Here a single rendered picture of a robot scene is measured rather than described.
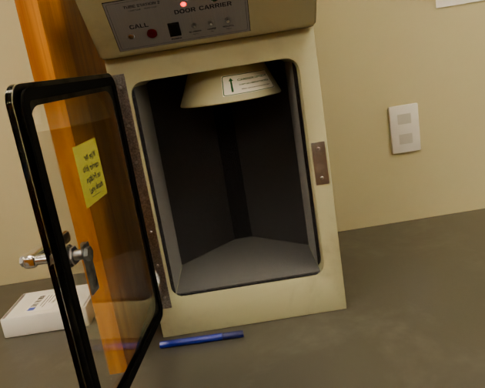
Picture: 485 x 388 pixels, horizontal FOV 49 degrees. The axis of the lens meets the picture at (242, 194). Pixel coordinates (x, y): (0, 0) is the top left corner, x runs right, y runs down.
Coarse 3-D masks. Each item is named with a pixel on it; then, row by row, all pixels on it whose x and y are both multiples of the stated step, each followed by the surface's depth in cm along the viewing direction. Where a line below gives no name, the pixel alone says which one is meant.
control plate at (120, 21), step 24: (120, 0) 70; (144, 0) 70; (168, 0) 71; (192, 0) 71; (240, 0) 72; (120, 24) 73; (144, 24) 74; (216, 24) 75; (240, 24) 76; (120, 48) 77
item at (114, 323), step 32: (96, 96) 72; (64, 128) 61; (96, 128) 70; (64, 160) 60; (96, 160) 69; (32, 192) 53; (64, 192) 59; (96, 192) 68; (128, 192) 79; (64, 224) 58; (96, 224) 66; (128, 224) 78; (96, 256) 65; (128, 256) 76; (128, 288) 74; (64, 320) 56; (96, 320) 63; (128, 320) 73; (96, 352) 62; (128, 352) 71
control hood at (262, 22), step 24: (96, 0) 69; (264, 0) 73; (288, 0) 74; (312, 0) 74; (96, 24) 73; (264, 24) 77; (288, 24) 77; (312, 24) 78; (96, 48) 77; (144, 48) 77; (168, 48) 78
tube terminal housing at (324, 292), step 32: (288, 32) 80; (128, 64) 81; (160, 64) 81; (192, 64) 81; (224, 64) 81; (320, 96) 83; (320, 128) 84; (320, 192) 87; (320, 224) 88; (320, 256) 92; (256, 288) 90; (288, 288) 90; (320, 288) 91; (192, 320) 91; (224, 320) 92; (256, 320) 92
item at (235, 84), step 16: (256, 64) 87; (192, 80) 87; (208, 80) 85; (224, 80) 84; (240, 80) 85; (256, 80) 86; (272, 80) 89; (192, 96) 87; (208, 96) 85; (224, 96) 84; (240, 96) 84; (256, 96) 85
